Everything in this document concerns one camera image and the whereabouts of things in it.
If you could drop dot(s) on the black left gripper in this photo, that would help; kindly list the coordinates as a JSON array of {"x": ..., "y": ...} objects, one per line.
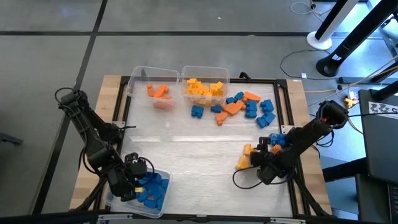
[{"x": 119, "y": 180}]

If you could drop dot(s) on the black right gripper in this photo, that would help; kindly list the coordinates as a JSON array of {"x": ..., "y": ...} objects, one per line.
[{"x": 269, "y": 166}]

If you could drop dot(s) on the small blue toy block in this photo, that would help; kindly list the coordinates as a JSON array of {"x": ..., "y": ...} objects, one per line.
[
  {"x": 164, "y": 183},
  {"x": 160, "y": 202},
  {"x": 150, "y": 178}
]

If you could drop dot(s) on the small orange toy block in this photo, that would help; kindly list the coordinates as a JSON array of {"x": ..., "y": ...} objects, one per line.
[{"x": 150, "y": 90}]

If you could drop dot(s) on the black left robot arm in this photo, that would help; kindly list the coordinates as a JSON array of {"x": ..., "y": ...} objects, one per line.
[{"x": 90, "y": 133}]

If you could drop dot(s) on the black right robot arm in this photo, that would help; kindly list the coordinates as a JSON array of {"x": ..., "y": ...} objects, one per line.
[{"x": 308, "y": 133}]

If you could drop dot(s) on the white mounting plate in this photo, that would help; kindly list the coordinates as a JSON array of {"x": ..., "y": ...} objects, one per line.
[{"x": 285, "y": 129}]

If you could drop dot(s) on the clear plastic bin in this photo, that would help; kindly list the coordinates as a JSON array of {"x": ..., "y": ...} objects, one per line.
[
  {"x": 161, "y": 71},
  {"x": 124, "y": 207},
  {"x": 203, "y": 71}
]

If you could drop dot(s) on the orange wedge toy block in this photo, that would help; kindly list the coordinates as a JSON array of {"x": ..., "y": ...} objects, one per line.
[
  {"x": 252, "y": 96},
  {"x": 233, "y": 108}
]

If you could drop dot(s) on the yellow power plug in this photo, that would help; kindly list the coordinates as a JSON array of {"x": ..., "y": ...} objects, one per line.
[{"x": 349, "y": 102}]

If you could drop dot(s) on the black power adapter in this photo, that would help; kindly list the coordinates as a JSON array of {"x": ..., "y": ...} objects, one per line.
[{"x": 343, "y": 80}]

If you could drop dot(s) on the white power strip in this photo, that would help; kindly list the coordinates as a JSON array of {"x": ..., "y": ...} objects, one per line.
[{"x": 352, "y": 94}]

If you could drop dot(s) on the black equipment cabinet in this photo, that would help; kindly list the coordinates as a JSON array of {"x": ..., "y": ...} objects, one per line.
[{"x": 379, "y": 149}]

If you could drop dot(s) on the white pole stand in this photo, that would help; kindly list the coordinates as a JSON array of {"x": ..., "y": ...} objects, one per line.
[{"x": 320, "y": 39}]

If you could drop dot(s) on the white marker label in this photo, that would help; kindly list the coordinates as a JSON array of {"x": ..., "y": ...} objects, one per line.
[{"x": 384, "y": 109}]

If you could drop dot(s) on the black chair base leg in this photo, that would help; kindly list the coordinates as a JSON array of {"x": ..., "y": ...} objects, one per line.
[{"x": 9, "y": 138}]

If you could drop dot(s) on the black metal tube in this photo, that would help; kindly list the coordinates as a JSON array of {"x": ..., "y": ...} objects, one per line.
[{"x": 385, "y": 91}]

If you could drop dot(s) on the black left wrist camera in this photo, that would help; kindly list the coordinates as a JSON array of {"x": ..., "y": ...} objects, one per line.
[{"x": 139, "y": 170}]

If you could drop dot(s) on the black metal table frame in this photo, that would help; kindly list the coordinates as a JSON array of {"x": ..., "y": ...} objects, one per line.
[{"x": 264, "y": 81}]

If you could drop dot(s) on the black frame clamp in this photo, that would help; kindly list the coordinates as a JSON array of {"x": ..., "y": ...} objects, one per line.
[{"x": 244, "y": 75}]

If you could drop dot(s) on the silver frame bracket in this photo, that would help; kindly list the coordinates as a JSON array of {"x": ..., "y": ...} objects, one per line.
[{"x": 287, "y": 221}]

